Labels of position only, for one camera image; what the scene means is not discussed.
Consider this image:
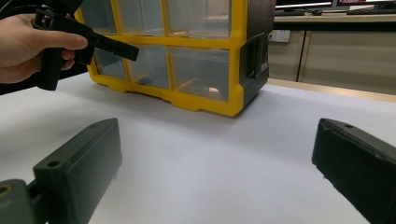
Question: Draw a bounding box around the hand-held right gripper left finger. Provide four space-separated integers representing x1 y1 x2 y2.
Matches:
32 117 123 224

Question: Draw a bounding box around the clear plastic drawer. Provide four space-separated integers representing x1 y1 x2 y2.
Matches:
127 46 171 90

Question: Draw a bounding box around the yellow black drawer organizer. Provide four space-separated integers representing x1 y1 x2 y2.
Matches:
74 0 276 118

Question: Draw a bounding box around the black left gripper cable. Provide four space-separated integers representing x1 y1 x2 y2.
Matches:
0 0 45 20

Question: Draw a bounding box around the grid of clear organizer drawers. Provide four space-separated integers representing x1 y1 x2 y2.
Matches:
79 0 232 102

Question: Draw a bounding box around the white wall socket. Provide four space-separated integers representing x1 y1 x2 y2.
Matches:
269 29 291 44

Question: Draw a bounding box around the black keyboard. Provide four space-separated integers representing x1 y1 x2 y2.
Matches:
346 8 396 16
275 9 306 17

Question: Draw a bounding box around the computer monitor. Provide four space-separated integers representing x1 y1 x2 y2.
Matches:
275 0 334 9
334 0 396 7

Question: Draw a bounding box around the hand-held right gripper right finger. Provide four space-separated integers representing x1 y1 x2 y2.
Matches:
311 118 396 224

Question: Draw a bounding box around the beige wooden counter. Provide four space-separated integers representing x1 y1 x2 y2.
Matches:
267 13 396 94

